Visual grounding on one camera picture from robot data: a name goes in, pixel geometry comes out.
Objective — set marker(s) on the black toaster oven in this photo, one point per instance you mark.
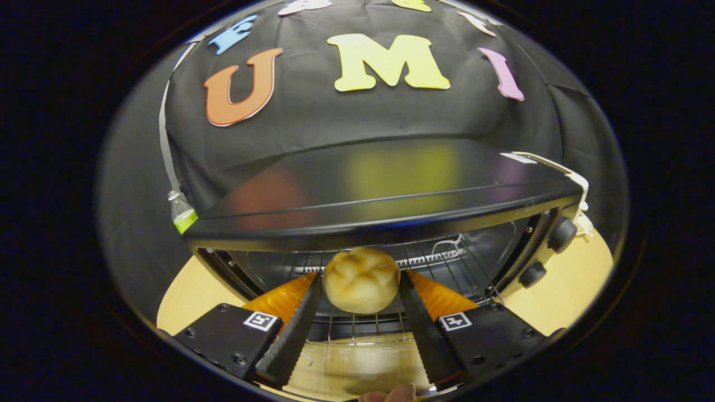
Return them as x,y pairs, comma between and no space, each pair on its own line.
363,195

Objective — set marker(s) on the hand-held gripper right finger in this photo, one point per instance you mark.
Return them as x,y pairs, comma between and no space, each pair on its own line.
424,335

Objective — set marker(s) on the round toasted bread bun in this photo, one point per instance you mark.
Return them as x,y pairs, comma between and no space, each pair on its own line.
362,282

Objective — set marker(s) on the green label plastic bottle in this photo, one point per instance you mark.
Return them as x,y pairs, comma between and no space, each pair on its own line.
181,215

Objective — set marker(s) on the white pop-up toaster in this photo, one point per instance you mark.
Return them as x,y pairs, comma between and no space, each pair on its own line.
581,187

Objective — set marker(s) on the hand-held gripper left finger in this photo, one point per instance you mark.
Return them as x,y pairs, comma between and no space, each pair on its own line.
293,335

